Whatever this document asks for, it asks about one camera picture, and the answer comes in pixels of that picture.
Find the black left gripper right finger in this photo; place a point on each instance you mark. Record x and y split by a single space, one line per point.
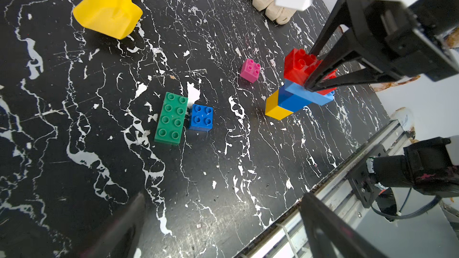
326 232

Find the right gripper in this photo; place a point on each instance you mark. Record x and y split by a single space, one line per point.
386 43

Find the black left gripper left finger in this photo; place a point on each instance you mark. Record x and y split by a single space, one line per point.
119 234

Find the red lego brick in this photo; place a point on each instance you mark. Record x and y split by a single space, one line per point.
298 66

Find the light blue lego brick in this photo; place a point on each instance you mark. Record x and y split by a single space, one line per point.
313 97

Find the yellow small lego brick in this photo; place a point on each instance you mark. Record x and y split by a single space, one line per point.
273 110

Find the pink small lego brick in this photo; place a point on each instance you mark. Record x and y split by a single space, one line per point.
250 70

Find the green lego brick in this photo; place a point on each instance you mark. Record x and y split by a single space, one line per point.
171 120

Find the dark blue small lego brick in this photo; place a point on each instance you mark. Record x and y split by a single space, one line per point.
201 118

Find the yellow toy shovel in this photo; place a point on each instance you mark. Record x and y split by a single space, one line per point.
114 18

